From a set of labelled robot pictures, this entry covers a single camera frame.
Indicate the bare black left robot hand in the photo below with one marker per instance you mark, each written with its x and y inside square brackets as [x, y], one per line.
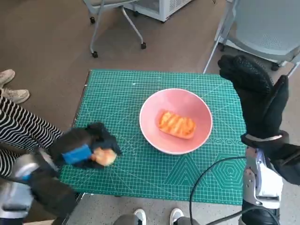
[77, 150]

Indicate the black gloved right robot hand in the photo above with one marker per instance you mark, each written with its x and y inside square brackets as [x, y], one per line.
[257, 100]

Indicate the round toy bread bun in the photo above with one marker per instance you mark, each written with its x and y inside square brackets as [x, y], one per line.
[105, 158]

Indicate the pink bowl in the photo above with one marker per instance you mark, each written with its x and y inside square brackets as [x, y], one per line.
[199, 110]

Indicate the orange rectangular toy bread loaf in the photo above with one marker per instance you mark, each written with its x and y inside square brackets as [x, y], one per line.
[175, 125]

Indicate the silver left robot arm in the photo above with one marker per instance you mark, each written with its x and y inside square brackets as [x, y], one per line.
[16, 194]

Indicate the green cutting mat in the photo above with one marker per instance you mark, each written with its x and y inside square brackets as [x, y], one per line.
[145, 173]

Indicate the grey mesh seat chair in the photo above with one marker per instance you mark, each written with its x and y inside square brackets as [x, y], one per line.
[267, 28]

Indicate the person's white shoe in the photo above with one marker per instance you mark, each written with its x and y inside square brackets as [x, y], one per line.
[5, 77]
[15, 96]

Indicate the grey rounded leg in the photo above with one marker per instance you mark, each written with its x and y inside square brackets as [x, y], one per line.
[187, 221]
[126, 220]

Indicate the white shoe with dark opening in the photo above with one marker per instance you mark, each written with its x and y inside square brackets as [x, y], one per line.
[176, 213]
[140, 214]

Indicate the grey chair with casters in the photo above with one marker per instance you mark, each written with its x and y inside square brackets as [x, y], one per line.
[96, 25]

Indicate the white cabinet with grille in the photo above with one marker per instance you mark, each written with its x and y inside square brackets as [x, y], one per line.
[164, 8]

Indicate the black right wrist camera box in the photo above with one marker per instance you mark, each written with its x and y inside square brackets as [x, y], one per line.
[288, 164]

